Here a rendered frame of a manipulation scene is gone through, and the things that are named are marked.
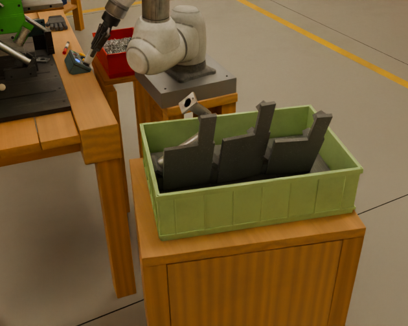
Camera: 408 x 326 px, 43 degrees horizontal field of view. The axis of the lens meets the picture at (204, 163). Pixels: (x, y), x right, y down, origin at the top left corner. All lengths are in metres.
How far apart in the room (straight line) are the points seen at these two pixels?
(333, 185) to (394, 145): 2.07
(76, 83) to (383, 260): 1.67
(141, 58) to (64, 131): 0.38
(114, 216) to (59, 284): 0.58
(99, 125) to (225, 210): 0.63
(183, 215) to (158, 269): 0.17
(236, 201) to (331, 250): 0.35
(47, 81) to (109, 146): 0.49
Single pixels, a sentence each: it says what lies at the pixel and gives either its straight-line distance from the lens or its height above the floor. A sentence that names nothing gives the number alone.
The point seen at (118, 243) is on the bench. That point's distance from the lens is 2.26.
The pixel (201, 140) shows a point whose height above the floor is 1.06.
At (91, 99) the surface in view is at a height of 0.90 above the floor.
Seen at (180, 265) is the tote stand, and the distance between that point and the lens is 1.56.
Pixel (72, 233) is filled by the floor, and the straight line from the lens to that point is 2.86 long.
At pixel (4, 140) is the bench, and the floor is 0.88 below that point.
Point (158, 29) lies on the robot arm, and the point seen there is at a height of 1.19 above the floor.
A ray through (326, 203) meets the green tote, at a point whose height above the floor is 0.84.
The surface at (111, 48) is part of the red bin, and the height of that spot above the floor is 0.89.
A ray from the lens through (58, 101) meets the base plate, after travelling 2.13.
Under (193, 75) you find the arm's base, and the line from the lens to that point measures 2.18.
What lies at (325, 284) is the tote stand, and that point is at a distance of 1.78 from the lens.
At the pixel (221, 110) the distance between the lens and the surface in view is 2.23.
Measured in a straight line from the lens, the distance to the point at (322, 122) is 1.51.
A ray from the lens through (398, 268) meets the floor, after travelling 2.74.
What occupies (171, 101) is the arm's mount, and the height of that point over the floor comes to 0.88.
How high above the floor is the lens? 1.84
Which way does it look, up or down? 34 degrees down
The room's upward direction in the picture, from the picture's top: 1 degrees counter-clockwise
